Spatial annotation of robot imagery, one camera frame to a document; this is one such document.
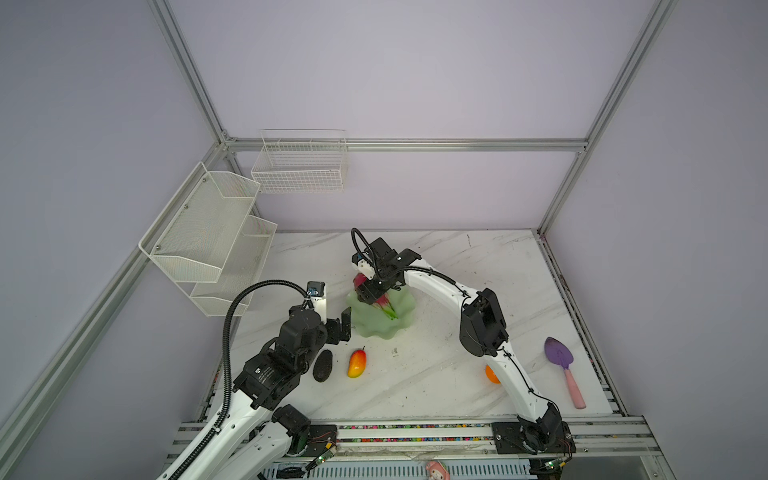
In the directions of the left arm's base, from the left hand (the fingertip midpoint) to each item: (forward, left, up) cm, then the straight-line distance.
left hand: (329, 309), depth 72 cm
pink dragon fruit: (+11, -13, -15) cm, 23 cm away
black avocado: (-7, +4, -19) cm, 21 cm away
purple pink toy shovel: (-3, -65, -20) cm, 68 cm away
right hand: (+17, -7, -15) cm, 24 cm away
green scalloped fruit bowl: (+9, -9, -22) cm, 26 cm away
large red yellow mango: (-6, -6, -19) cm, 21 cm away
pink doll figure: (-30, -26, -20) cm, 44 cm away
